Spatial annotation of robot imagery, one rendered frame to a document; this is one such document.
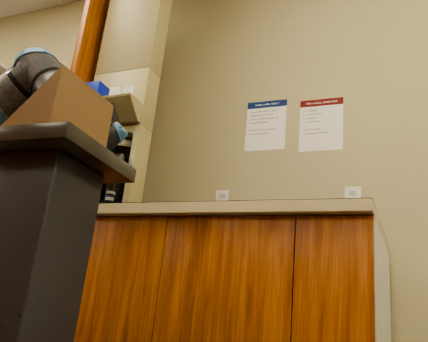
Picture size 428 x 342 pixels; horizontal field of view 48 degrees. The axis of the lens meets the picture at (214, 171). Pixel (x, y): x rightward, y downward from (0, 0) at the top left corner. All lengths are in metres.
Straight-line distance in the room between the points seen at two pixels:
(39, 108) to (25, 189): 0.22
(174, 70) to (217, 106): 0.40
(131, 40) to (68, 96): 1.26
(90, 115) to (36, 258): 0.44
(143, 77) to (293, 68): 0.78
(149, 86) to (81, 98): 1.03
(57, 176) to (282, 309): 0.75
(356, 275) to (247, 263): 0.33
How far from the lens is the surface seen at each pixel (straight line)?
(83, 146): 1.18
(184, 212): 1.63
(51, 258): 1.19
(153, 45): 2.45
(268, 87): 2.58
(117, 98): 2.25
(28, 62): 1.49
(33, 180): 1.22
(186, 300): 1.60
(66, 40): 3.54
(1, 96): 1.49
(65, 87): 1.32
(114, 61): 2.53
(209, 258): 1.59
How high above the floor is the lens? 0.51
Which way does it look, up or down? 19 degrees up
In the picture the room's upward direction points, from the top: 6 degrees clockwise
